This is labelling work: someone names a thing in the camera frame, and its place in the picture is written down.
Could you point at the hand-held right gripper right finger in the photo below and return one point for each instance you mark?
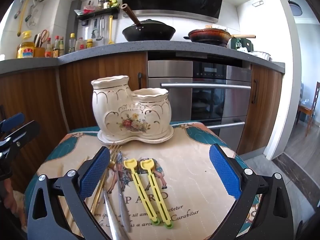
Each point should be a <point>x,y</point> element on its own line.
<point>225,171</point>

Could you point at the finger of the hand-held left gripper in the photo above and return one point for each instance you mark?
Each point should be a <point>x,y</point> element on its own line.
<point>25,130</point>
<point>12,120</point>

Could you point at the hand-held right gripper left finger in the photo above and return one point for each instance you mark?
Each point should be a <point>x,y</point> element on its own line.
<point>96,172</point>

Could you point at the gold metal fork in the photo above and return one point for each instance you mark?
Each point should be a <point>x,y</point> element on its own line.
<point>113,156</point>

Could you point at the silver table knife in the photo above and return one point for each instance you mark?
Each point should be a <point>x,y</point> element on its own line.
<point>122,192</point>

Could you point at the silver metal utensil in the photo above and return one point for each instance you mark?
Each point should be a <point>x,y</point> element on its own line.
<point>111,215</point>

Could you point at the yellow plastic shovel-shaped clip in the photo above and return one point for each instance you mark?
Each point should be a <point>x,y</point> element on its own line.
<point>141,192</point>
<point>156,192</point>

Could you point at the cream floral ceramic utensil holder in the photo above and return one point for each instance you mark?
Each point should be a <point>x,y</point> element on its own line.
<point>130,110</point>

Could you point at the printed table cloth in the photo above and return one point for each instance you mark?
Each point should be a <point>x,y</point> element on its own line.
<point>190,175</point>

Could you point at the cream ceramic holder saucer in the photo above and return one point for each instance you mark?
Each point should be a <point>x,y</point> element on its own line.
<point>162,137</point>

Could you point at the narrow wooden cabinet door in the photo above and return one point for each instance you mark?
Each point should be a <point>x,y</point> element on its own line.
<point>262,110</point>

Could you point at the large yellow oil bottle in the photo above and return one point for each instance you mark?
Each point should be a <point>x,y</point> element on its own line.
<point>25,48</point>

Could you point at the wooden knife block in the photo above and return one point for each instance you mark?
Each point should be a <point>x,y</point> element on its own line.
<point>39,52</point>

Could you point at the stainless steel built-in oven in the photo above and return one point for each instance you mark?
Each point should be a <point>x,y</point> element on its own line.
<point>210,97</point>

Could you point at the red label sauce bottle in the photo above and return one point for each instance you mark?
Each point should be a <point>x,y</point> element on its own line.
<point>48,50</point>

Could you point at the dark soy sauce bottle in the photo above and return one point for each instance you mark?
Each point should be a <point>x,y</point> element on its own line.
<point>56,48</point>

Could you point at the clear bottle yellow cap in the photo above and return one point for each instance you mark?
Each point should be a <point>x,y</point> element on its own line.
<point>71,43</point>

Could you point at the white bottle red cap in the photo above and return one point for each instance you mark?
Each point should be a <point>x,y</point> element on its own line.
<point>80,45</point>

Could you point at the long yellow hanging utensil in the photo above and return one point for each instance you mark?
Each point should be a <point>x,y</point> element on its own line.
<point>22,15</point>

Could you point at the small yellow bottle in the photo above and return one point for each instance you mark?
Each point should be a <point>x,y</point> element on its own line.
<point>89,44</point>

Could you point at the wooden chair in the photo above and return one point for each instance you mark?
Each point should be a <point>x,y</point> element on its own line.
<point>313,105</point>

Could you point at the white dish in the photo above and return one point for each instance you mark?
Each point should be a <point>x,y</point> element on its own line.
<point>261,55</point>

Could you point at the hanging metal peeler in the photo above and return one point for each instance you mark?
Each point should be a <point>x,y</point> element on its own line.
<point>94,28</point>

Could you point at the grey kitchen countertop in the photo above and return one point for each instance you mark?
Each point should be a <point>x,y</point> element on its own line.
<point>120,50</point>

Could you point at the hanging metal ladle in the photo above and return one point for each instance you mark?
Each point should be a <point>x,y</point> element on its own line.
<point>100,30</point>

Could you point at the green glass oil bottle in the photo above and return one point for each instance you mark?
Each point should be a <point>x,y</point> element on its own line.
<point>238,43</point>

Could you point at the yellow plastic spatula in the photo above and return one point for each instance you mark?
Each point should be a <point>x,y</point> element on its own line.
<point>111,33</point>

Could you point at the red and white packets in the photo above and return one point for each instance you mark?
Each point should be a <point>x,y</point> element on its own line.
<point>88,8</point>

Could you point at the dark lidded spice jar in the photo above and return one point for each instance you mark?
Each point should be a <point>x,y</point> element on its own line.
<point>101,3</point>

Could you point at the small glass jar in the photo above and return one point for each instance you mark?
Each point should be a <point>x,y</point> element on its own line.
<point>107,4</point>

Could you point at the yellow-green snack packet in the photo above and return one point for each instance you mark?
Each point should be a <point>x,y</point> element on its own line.
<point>113,0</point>

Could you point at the dark ceiling lamp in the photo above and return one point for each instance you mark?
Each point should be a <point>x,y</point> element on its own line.
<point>295,7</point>

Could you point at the black wall shelf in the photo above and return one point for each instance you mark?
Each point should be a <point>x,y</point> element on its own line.
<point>97,13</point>

